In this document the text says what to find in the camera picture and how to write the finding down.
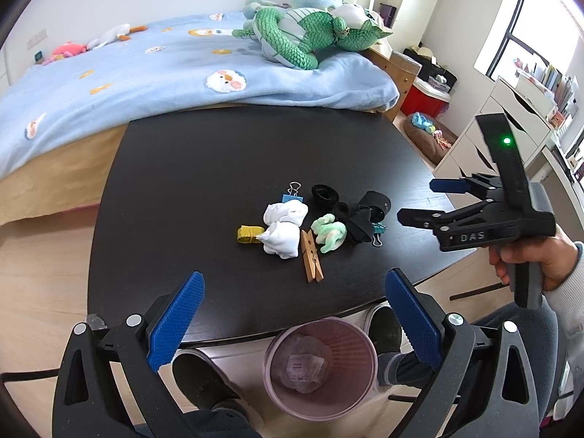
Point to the green dragon plush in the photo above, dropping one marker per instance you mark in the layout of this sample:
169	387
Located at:
292	36

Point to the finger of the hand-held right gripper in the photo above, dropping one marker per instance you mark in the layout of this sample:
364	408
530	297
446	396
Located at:
447	185
417	219

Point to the person's right forearm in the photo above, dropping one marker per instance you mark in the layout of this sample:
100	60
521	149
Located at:
570	310

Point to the wooden nightstand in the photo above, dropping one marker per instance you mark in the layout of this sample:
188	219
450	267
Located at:
401	77

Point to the light blue toy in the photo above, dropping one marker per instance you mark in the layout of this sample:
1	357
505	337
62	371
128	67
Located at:
422	123

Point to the wooden clothespin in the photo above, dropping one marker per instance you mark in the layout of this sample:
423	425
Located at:
311	258

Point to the blue binder clip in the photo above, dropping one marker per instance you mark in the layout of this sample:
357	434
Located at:
292	197

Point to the purple box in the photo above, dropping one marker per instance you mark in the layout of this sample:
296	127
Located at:
387	13

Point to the person's left shoe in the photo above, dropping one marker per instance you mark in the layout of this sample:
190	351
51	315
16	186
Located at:
200	378

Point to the teal binder clip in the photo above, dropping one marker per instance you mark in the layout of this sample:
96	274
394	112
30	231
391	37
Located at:
377	232

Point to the clear plastic floor cup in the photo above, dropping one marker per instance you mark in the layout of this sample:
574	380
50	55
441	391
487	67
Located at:
95	320

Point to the row of books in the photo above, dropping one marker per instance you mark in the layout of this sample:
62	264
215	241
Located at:
554	82

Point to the green white wad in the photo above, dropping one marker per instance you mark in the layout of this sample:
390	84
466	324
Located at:
328	235

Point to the black tape roll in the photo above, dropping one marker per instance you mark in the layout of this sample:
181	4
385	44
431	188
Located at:
378	203

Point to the person's left leg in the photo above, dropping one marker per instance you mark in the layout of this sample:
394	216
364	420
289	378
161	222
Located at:
214	424

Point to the black bag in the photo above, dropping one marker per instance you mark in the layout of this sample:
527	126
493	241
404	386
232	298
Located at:
426	66

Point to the white drawer unit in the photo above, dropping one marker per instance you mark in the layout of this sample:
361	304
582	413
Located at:
465	146

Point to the teal plush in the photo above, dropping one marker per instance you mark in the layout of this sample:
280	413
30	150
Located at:
258	5

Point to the clear plastic wrapper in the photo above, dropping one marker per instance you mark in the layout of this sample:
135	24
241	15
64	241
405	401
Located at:
303	365

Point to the pink plastic bin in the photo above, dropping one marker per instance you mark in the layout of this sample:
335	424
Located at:
278	365

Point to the black round cap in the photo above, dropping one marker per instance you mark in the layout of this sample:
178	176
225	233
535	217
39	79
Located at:
325	195

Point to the person's shoe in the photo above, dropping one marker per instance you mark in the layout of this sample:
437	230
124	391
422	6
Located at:
200	378
385	328

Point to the wall switch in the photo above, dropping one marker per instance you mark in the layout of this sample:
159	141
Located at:
37	39

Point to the brown pet bed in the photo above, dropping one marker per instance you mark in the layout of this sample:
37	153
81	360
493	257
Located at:
422	139

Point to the white goose plush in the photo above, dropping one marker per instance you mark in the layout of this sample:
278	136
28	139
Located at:
112	34

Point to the red cooler box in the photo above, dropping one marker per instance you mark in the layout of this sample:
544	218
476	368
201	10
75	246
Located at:
422	100

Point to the wooden bed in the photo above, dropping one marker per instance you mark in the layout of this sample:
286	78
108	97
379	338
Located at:
45	182

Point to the person's right hand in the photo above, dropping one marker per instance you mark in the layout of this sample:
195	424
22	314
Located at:
559	260

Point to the light blue printed blanket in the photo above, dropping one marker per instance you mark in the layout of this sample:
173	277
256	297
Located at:
159	82

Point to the pink plush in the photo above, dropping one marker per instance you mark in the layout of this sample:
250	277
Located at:
66	50

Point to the window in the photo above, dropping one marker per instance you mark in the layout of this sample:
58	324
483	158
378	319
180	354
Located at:
543	18

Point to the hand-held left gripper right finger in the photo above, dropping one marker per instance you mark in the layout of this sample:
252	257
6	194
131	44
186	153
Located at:
413	319

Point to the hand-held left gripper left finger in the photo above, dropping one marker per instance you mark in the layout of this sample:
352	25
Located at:
175	319

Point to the person's right shoe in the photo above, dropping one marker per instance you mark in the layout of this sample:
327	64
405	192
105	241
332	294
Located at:
385	328

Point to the white tissue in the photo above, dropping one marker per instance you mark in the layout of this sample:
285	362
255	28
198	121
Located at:
280	239
285	212

